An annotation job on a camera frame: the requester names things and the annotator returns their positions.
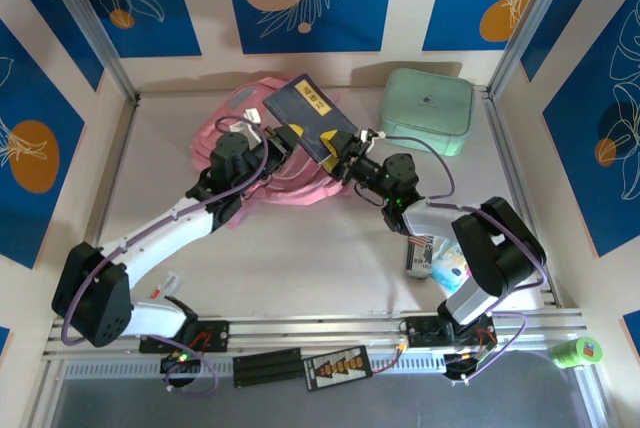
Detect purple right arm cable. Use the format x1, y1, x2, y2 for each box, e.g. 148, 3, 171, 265
382, 132, 549, 387

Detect pink backpack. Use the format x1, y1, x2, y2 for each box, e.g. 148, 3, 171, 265
189, 75, 354, 232

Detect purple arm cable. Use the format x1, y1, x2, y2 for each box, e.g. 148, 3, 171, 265
382, 132, 549, 387
58, 117, 271, 349

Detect green tape roll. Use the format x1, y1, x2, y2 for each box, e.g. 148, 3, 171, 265
552, 336, 604, 370

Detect red wire orange plug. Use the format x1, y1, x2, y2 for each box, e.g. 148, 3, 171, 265
372, 342, 409, 374

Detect black right controller board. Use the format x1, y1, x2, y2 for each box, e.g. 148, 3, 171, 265
443, 350, 496, 383

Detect black board yellow connectors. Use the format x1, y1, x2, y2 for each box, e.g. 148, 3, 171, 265
302, 345, 374, 393

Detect light blue tissue packet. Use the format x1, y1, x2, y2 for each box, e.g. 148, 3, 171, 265
429, 237, 474, 294

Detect mint green zip case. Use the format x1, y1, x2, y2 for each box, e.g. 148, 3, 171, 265
375, 67, 475, 158

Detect aluminium frame post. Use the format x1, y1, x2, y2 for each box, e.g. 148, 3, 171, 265
487, 0, 581, 99
38, 0, 142, 105

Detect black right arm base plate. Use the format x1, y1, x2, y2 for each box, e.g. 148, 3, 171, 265
403, 315, 499, 349

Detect black controller board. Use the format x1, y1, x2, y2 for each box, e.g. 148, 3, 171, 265
159, 350, 204, 375
443, 350, 496, 383

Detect black ribbed power block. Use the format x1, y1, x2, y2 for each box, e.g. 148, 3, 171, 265
232, 347, 305, 389

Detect purple cable loop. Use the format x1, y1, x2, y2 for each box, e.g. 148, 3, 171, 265
163, 347, 221, 396

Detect black left controller board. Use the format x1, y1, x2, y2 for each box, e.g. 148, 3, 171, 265
159, 350, 204, 375

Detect navy blue thread-bound book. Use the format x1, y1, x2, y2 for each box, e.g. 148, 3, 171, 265
262, 74, 359, 163

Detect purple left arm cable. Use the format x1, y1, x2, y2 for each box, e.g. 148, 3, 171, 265
58, 117, 271, 349

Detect aluminium side rail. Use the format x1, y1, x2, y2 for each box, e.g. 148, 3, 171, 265
477, 86, 560, 310

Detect grey slotted cable duct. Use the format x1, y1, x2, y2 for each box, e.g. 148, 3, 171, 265
59, 351, 594, 382

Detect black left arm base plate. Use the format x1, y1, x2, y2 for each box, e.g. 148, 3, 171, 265
138, 320, 231, 354

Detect aluminium table rail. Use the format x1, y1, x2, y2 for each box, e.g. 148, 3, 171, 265
42, 310, 586, 364

